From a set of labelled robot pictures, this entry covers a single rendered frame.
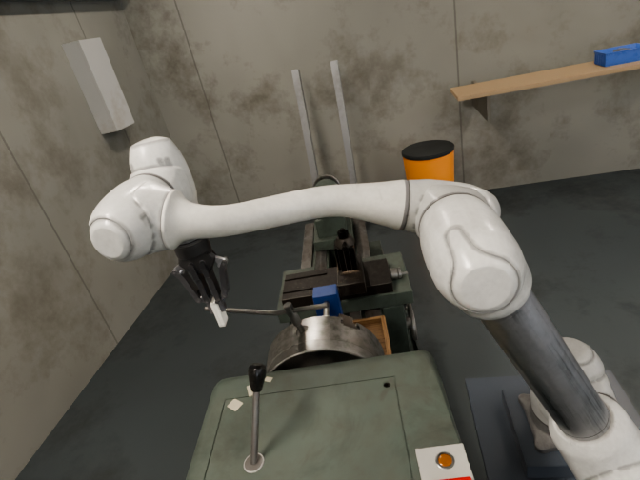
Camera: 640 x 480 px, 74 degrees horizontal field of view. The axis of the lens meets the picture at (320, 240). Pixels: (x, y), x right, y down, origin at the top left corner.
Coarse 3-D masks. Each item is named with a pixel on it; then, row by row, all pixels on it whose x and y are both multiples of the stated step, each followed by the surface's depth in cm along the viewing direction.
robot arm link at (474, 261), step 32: (448, 224) 66; (480, 224) 64; (448, 256) 63; (480, 256) 60; (512, 256) 60; (448, 288) 63; (480, 288) 61; (512, 288) 60; (512, 320) 70; (544, 320) 72; (512, 352) 75; (544, 352) 73; (544, 384) 77; (576, 384) 77; (576, 416) 80; (608, 416) 83; (576, 448) 84; (608, 448) 81
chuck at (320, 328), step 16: (304, 320) 108; (320, 320) 106; (336, 320) 106; (288, 336) 105; (304, 336) 102; (320, 336) 101; (336, 336) 101; (352, 336) 103; (368, 336) 107; (272, 352) 106
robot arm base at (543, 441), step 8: (520, 400) 123; (528, 400) 122; (528, 408) 120; (528, 416) 118; (536, 416) 113; (536, 424) 114; (544, 424) 111; (536, 432) 113; (544, 432) 112; (536, 440) 111; (544, 440) 111; (536, 448) 110; (544, 448) 109; (552, 448) 109
